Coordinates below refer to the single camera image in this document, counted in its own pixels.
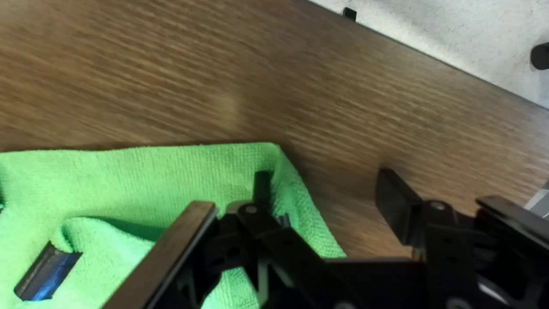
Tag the small black clip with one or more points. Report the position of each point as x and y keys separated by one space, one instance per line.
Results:
x=350 y=13

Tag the grey metal piece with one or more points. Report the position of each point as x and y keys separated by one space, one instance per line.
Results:
x=541 y=201

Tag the black round knob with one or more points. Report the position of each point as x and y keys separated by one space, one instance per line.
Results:
x=540 y=56

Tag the green microfibre cloth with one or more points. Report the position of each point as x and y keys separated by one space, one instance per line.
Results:
x=141 y=184

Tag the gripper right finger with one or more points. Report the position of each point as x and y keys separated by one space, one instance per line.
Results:
x=446 y=257

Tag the dark glossy rectangular block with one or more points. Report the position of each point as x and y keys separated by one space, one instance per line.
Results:
x=45 y=274

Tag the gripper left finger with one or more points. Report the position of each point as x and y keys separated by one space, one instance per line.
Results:
x=274 y=244

